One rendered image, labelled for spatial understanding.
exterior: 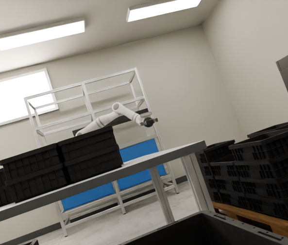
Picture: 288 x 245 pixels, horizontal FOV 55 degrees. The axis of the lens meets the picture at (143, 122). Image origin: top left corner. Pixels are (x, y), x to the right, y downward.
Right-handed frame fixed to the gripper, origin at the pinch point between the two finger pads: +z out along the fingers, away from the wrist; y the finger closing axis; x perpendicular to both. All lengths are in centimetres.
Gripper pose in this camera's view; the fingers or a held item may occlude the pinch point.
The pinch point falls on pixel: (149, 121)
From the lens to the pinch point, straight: 193.5
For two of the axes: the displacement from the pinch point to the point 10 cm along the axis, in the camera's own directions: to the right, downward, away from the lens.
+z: 0.7, -0.3, -10.0
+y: -9.6, 2.6, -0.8
